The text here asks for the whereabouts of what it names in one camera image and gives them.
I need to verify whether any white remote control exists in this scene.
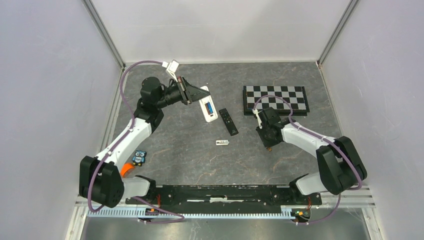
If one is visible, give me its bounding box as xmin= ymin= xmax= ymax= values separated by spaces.
xmin=199 ymin=95 xmax=218 ymax=123

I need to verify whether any blue battery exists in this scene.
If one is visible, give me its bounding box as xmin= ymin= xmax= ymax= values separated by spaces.
xmin=205 ymin=102 xmax=214 ymax=115

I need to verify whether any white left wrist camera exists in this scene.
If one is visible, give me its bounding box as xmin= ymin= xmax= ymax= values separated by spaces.
xmin=161 ymin=59 xmax=180 ymax=81

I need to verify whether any black white chessboard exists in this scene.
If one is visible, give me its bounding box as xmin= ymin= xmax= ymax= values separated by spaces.
xmin=242 ymin=85 xmax=310 ymax=116

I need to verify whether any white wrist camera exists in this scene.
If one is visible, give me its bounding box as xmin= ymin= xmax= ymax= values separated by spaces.
xmin=252 ymin=109 xmax=263 ymax=129
xmin=161 ymin=59 xmax=180 ymax=81

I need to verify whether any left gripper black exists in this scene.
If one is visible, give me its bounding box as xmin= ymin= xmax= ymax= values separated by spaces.
xmin=155 ymin=76 xmax=210 ymax=109

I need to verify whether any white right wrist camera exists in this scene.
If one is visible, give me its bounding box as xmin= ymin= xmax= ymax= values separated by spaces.
xmin=252 ymin=109 xmax=263 ymax=129

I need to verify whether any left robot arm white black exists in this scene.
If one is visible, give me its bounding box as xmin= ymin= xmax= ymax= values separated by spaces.
xmin=79 ymin=76 xmax=210 ymax=208

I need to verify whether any white slotted cable duct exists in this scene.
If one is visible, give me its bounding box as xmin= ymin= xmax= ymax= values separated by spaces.
xmin=87 ymin=205 xmax=309 ymax=220

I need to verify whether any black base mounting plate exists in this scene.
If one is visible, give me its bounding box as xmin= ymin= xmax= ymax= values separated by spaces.
xmin=143 ymin=184 xmax=323 ymax=214

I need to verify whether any black remote control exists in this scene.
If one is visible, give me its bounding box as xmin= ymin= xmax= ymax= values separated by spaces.
xmin=218 ymin=108 xmax=239 ymax=136

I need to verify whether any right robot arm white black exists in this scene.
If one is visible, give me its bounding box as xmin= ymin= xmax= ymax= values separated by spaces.
xmin=253 ymin=107 xmax=368 ymax=204

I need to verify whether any white battery cover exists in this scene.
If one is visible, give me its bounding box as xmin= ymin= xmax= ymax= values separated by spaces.
xmin=215 ymin=140 xmax=230 ymax=146

